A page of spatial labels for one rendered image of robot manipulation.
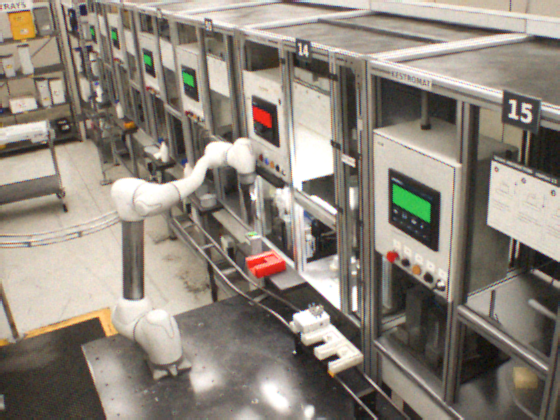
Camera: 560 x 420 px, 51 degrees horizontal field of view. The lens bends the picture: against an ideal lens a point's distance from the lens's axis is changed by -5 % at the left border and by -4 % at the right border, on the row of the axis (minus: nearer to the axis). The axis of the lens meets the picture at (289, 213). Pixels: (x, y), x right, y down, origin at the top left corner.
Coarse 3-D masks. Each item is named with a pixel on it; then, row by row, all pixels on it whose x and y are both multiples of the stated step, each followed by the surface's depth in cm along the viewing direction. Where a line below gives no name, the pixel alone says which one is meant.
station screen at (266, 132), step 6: (252, 102) 285; (258, 108) 281; (264, 108) 274; (252, 114) 288; (270, 114) 270; (258, 126) 286; (264, 126) 280; (258, 132) 288; (264, 132) 281; (270, 132) 275; (264, 138) 283; (270, 138) 277
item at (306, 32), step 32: (384, 0) 307; (256, 32) 271; (288, 32) 277; (320, 32) 271; (352, 32) 266; (416, 32) 257; (448, 32) 253; (480, 32) 250; (512, 32) 246; (352, 64) 206; (256, 224) 332; (320, 224) 339; (320, 256) 306; (384, 384) 281
